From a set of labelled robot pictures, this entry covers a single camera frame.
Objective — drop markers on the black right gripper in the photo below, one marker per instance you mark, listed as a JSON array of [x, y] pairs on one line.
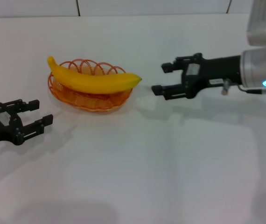
[[217, 72]]

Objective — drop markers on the yellow banana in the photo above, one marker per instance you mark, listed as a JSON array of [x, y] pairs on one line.
[[93, 82]]

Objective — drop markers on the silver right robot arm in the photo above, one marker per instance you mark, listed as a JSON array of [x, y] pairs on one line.
[[261, 46]]

